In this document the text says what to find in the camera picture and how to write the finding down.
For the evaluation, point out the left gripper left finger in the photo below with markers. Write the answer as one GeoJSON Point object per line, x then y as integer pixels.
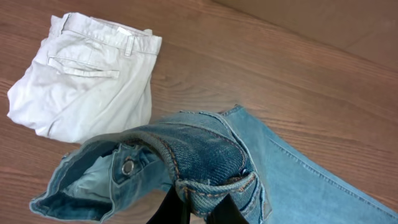
{"type": "Point", "coordinates": [172, 210]}

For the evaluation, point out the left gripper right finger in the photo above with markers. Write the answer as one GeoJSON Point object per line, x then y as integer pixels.
{"type": "Point", "coordinates": [226, 212]}

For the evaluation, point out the light blue denim jeans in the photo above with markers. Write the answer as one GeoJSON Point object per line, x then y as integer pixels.
{"type": "Point", "coordinates": [205, 156]}

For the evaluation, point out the folded beige shorts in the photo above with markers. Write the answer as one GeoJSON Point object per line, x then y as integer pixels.
{"type": "Point", "coordinates": [89, 77]}

